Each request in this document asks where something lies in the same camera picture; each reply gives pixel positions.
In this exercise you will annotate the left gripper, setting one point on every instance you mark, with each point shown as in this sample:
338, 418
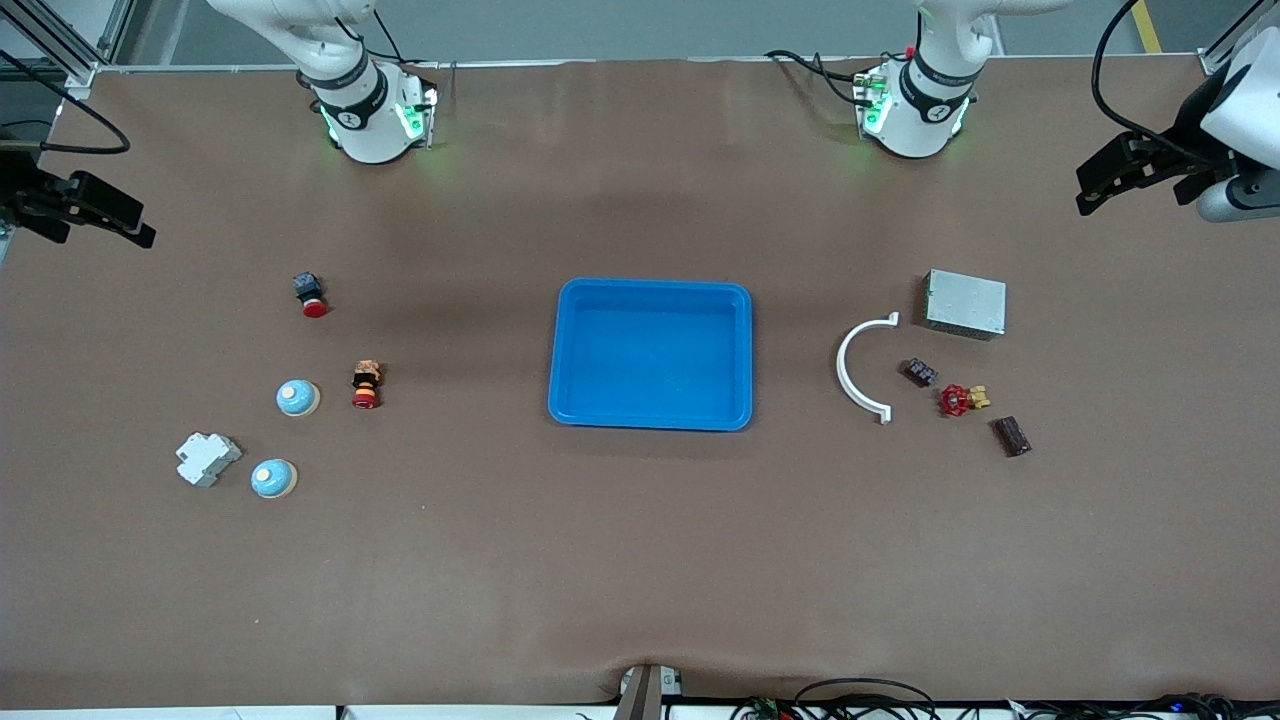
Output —
1187, 143

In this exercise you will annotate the blue round desk bell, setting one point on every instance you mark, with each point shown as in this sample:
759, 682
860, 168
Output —
272, 480
297, 399

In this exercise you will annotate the dark brown electrolytic capacitor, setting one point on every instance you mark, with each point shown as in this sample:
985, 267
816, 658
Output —
1012, 436
921, 373

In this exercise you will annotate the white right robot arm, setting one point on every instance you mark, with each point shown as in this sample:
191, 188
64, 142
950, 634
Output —
365, 130

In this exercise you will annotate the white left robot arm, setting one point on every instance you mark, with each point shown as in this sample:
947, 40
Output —
915, 125

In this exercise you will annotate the blue plastic tray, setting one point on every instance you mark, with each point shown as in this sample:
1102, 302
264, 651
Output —
650, 360

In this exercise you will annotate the red pushbutton with blue base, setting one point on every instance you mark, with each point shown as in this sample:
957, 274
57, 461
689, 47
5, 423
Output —
312, 300

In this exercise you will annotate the perforated metal power supply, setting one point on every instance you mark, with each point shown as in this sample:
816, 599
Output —
965, 305

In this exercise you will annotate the white circuit breaker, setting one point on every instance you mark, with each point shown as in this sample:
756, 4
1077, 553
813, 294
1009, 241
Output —
205, 460

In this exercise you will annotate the brass valve red handwheel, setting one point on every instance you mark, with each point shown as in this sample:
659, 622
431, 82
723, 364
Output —
955, 400

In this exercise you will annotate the red emergency stop orange base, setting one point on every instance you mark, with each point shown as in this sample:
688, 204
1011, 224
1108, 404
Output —
366, 385

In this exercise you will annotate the white curved pipe clamp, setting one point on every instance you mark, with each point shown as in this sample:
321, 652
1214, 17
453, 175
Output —
842, 370

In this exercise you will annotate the brown table mat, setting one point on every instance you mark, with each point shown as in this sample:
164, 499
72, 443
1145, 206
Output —
640, 550

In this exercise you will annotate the aluminium frame post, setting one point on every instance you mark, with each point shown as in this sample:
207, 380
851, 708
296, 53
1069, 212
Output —
85, 72
1215, 62

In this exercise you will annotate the grey metal table bracket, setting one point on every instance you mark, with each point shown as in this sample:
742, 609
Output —
645, 692

